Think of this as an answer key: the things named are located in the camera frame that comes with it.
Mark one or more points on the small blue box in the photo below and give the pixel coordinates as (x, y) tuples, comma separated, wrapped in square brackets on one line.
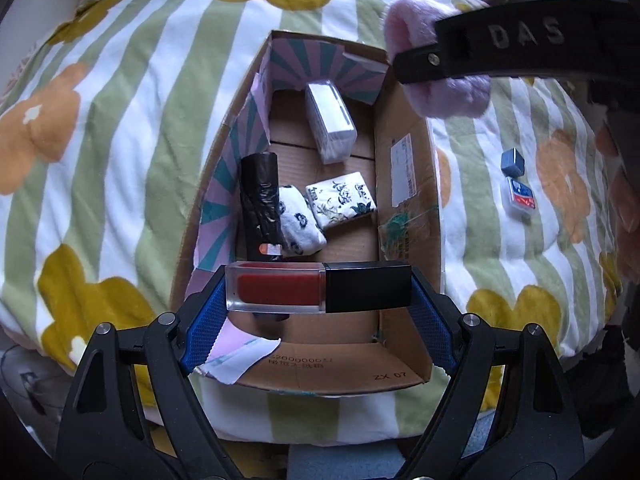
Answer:
[(512, 161)]

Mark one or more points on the striped flower blanket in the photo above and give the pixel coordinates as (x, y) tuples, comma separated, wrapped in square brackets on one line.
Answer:
[(125, 135)]

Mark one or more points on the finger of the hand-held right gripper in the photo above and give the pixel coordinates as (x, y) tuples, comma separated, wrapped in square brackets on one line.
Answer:
[(420, 65)]

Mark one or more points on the clear plastic box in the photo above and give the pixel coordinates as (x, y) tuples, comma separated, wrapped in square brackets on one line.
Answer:
[(330, 120)]

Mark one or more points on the person's right hand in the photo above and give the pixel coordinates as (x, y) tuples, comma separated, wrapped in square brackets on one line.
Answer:
[(625, 195)]

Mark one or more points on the small case with red-blue label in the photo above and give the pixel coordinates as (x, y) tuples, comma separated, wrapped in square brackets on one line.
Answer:
[(520, 197)]

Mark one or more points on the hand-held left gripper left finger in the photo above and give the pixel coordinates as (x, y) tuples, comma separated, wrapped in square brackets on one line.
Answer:
[(205, 320)]

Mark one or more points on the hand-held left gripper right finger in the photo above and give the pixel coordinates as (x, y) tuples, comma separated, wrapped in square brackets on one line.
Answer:
[(432, 325)]

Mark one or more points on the floral tissue pack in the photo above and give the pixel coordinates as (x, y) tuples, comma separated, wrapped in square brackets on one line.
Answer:
[(342, 200)]

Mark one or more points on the cardboard box with pink lining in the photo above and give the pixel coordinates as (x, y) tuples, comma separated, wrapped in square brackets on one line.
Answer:
[(400, 200)]

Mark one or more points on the red lip gloss tube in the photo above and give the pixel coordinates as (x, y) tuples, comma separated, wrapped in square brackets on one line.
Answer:
[(280, 287)]

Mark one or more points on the grey cloth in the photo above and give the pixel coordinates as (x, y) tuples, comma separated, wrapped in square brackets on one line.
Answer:
[(30, 380)]

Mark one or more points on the white sock with black print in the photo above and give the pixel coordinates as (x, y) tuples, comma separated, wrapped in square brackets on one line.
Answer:
[(300, 225)]

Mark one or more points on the pink fluffy scrunchie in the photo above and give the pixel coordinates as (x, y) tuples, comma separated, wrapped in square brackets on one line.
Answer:
[(450, 97)]

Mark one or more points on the black garbage bag roll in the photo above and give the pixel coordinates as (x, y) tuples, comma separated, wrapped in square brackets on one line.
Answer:
[(260, 195)]

